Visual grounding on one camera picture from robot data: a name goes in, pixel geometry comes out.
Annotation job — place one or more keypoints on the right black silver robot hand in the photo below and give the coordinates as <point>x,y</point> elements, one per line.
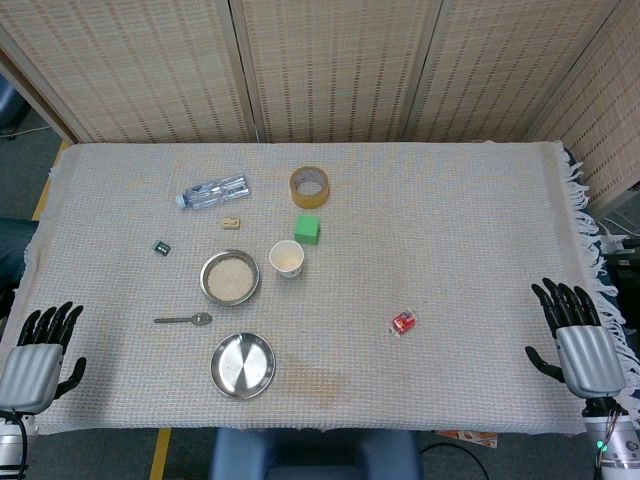
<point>590,360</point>

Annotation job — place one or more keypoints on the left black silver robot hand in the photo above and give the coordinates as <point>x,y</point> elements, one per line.
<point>30,372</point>

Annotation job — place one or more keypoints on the metal spoon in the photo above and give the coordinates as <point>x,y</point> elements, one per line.
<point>201,319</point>

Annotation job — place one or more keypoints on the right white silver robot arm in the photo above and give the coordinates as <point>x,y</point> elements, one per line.
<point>617,442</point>

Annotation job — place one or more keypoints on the steel bowl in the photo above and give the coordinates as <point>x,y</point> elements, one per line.
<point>204,281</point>

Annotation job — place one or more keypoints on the steel plate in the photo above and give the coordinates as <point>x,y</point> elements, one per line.
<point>242,366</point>

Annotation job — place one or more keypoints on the white paper cup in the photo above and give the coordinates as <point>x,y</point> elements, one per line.
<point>286,258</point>

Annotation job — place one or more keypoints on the black box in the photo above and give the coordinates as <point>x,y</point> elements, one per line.
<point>625,272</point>

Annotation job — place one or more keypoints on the orange printed packet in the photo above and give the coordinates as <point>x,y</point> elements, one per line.
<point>470,436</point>

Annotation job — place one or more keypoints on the small green black sharpener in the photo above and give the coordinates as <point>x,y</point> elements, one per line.
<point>161,247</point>

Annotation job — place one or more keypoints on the red snack packet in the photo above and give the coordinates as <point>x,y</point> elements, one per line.
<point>403,322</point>

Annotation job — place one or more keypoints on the beige woven tablecloth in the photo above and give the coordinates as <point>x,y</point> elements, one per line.
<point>425,225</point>

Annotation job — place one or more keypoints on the small beige block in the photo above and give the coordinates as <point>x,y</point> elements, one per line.
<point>230,223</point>

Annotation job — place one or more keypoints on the clear plastic water bottle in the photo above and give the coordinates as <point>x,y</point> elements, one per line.
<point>215,192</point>

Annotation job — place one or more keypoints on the grey blue office chair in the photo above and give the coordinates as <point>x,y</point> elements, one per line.
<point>7,105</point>

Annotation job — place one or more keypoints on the green cube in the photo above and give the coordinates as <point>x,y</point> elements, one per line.
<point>306,231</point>

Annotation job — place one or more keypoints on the brown packing tape roll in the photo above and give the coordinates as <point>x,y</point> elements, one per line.
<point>310,200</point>

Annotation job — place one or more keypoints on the woven bamboo folding screen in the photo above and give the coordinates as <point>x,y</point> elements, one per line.
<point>350,75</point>

